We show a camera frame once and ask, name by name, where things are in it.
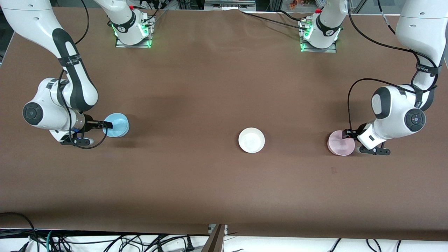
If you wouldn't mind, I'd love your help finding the pink bowl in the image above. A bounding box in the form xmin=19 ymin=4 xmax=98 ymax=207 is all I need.
xmin=327 ymin=130 xmax=356 ymax=156

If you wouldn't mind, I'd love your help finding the light blue bowl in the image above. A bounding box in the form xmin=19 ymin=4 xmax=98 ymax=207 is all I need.
xmin=102 ymin=113 xmax=130 ymax=138

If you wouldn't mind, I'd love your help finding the white bowl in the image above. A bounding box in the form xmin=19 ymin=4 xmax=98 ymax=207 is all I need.
xmin=238 ymin=127 xmax=265 ymax=154

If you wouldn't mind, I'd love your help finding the brown table cover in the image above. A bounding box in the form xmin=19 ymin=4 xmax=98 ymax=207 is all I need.
xmin=0 ymin=6 xmax=448 ymax=241

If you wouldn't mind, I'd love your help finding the silver metal device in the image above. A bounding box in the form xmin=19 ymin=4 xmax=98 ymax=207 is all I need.
xmin=204 ymin=0 xmax=256 ymax=11

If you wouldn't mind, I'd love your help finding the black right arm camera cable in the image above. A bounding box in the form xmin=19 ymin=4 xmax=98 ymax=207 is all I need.
xmin=57 ymin=0 xmax=108 ymax=150

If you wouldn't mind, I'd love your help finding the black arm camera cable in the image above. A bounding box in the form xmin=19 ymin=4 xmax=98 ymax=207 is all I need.
xmin=57 ymin=0 xmax=108 ymax=150
xmin=346 ymin=0 xmax=439 ymax=135

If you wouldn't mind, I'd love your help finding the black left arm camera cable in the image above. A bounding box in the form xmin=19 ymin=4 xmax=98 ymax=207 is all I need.
xmin=346 ymin=0 xmax=439 ymax=135

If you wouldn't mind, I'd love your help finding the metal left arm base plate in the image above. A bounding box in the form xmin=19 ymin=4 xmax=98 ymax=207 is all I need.
xmin=300 ymin=19 xmax=337 ymax=53

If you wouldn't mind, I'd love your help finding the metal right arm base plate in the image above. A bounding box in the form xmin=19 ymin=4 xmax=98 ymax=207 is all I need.
xmin=115 ymin=16 xmax=155 ymax=48

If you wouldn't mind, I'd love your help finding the thick black looped cable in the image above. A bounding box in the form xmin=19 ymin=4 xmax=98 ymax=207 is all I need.
xmin=0 ymin=212 xmax=39 ymax=252

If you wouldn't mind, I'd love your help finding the black cable to arm base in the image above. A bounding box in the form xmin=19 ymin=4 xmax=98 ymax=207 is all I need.
xmin=241 ymin=10 xmax=310 ymax=31

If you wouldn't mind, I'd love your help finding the dark angled support post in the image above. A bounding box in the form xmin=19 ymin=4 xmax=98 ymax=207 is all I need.
xmin=201 ymin=224 xmax=228 ymax=252

